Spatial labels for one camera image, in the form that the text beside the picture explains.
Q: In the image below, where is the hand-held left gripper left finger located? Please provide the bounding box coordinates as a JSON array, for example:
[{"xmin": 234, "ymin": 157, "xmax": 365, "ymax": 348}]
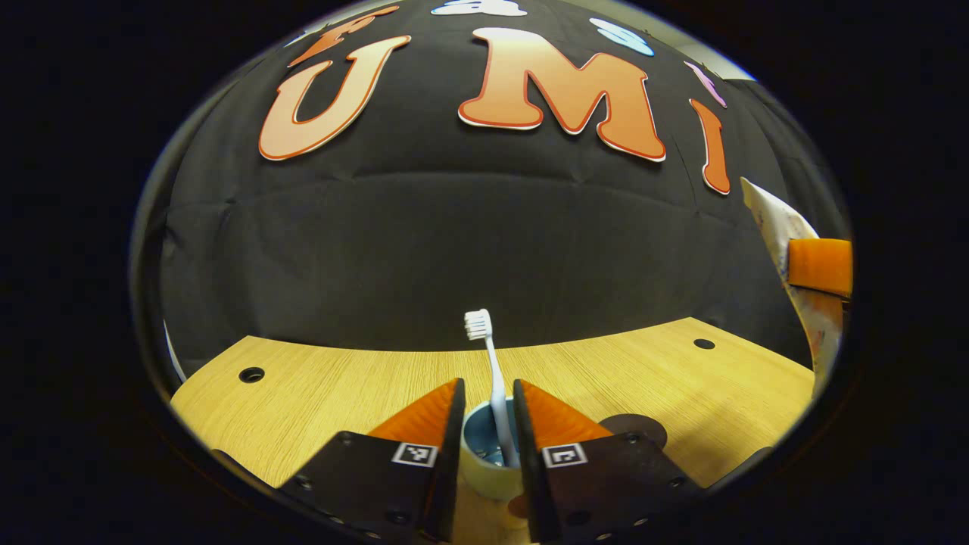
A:
[{"xmin": 276, "ymin": 377, "xmax": 466, "ymax": 544}]

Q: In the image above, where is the white light blue toothbrush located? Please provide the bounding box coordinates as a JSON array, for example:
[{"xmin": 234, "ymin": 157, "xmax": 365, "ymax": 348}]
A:
[{"xmin": 464, "ymin": 309, "xmax": 522, "ymax": 469}]

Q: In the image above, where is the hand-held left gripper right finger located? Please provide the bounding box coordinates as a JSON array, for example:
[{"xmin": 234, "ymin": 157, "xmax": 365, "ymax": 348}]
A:
[{"xmin": 513, "ymin": 378, "xmax": 706, "ymax": 544}]

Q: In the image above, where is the dark brown round coaster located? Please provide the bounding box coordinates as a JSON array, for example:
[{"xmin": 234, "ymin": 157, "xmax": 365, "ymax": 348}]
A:
[{"xmin": 598, "ymin": 413, "xmax": 668, "ymax": 449}]

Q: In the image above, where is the wooden desktop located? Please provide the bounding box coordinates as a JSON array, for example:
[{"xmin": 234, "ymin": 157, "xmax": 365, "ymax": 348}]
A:
[{"xmin": 170, "ymin": 316, "xmax": 817, "ymax": 545}]

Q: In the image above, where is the light blue cup wooden handle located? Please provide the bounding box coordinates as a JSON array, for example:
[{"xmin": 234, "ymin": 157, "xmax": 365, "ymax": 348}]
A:
[{"xmin": 460, "ymin": 396, "xmax": 532, "ymax": 522}]

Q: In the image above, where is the black backdrop cloth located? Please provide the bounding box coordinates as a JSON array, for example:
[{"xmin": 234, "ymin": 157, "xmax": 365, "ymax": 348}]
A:
[{"xmin": 144, "ymin": 0, "xmax": 849, "ymax": 379}]

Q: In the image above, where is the white toothpaste tube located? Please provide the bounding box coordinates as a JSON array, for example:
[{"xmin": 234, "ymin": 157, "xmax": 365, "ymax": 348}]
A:
[{"xmin": 740, "ymin": 176, "xmax": 843, "ymax": 398}]

